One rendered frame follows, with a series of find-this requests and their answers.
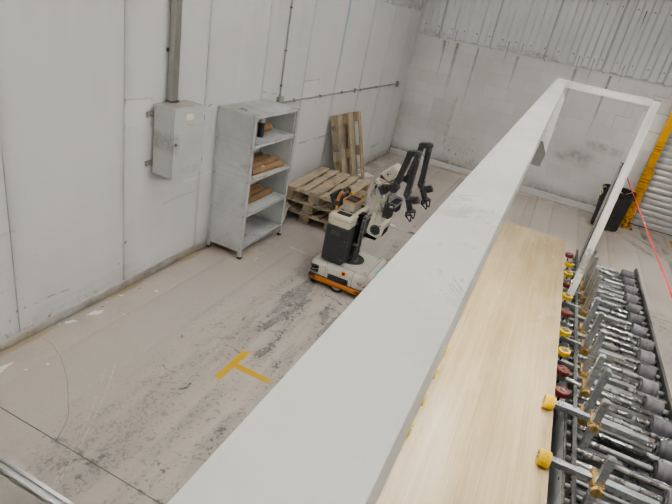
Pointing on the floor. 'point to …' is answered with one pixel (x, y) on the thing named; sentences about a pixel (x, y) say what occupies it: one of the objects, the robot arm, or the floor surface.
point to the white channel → (384, 345)
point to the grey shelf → (235, 140)
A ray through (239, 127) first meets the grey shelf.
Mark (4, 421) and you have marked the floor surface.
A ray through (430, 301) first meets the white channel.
